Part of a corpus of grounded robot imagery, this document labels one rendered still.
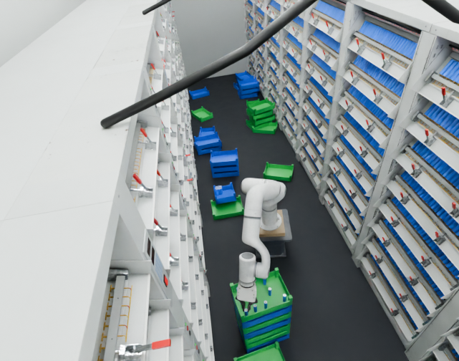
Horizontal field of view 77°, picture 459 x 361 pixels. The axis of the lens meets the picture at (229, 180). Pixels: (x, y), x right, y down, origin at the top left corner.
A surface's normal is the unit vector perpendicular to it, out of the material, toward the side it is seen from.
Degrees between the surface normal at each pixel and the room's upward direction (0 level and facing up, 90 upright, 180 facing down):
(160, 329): 19
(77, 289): 0
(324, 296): 0
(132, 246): 90
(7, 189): 0
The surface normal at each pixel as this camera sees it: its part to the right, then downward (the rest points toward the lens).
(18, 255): -0.11, -0.75
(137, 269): 0.15, 0.64
